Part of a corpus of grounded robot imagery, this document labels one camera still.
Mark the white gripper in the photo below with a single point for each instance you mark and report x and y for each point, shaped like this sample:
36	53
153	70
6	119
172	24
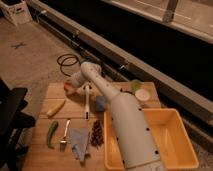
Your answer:
76	81

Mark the blue cloth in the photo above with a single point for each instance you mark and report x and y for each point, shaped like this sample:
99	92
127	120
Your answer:
79	143

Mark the black chair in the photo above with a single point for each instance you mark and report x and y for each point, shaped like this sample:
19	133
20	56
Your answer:
12	123

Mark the green cup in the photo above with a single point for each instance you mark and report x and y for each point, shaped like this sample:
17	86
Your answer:
135	85

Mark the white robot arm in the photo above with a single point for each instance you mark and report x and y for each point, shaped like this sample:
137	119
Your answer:
137	146

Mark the brown pine cone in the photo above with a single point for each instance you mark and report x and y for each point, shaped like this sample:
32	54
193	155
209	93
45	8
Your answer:
97	134

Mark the yellow corn cob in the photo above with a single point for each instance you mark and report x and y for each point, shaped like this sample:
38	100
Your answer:
51	112

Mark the red orange apple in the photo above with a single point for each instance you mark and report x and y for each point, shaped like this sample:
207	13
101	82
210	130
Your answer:
66	87

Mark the white handled knife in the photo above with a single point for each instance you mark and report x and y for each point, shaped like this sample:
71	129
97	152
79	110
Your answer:
87	102

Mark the metal spatula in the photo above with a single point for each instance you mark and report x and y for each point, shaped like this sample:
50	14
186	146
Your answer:
63	141

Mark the yellow plastic bin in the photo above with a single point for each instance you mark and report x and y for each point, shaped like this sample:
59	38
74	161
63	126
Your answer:
169	133

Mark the green pepper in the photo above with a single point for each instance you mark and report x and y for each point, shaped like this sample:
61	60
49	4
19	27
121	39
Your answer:
51	130

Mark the white cardboard box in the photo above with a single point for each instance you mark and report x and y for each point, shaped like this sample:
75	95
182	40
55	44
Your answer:
16	14

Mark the white round container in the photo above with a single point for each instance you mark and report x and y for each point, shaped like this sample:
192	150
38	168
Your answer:
142	95

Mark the blue sponge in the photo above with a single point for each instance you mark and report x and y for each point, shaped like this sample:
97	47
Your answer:
100	104

